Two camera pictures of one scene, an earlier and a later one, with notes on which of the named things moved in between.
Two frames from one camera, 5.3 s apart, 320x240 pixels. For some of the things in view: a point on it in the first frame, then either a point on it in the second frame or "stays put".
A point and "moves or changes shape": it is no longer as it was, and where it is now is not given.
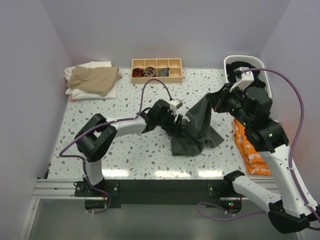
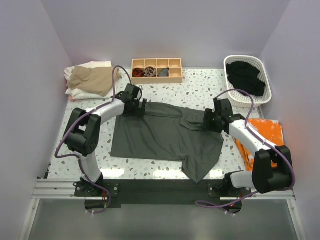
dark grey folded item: [165, 72] stays put
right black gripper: [217, 99] -> [208, 113]
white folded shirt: [78, 94] stays put
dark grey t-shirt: [193, 136] moves or changes shape
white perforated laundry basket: [262, 74] stays put
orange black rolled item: [138, 72] stays put
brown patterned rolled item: [150, 71] stays put
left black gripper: [173, 129] -> [139, 112]
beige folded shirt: [100, 80] stays put
